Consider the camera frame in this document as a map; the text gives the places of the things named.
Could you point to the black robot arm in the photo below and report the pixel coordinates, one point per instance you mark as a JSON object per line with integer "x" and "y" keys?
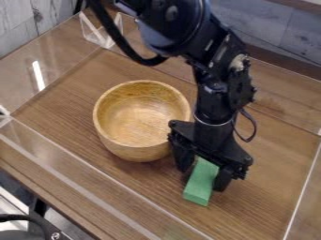
{"x": 179, "y": 28}

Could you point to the clear acrylic tray wall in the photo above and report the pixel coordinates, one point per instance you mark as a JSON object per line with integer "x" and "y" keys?
{"x": 110, "y": 211}

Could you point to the black table frame bracket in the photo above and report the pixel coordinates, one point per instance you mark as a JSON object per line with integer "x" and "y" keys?
{"x": 50, "y": 231}

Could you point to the wooden bowl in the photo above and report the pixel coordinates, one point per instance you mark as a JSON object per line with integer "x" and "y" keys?
{"x": 131, "y": 116}

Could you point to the clear acrylic corner bracket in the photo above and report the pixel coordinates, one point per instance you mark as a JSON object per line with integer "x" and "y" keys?
{"x": 94, "y": 34}

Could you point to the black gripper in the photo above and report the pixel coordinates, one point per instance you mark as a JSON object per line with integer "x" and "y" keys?
{"x": 213, "y": 143}

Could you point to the green rectangular stick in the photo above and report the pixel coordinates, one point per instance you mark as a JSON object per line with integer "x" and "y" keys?
{"x": 199, "y": 186}

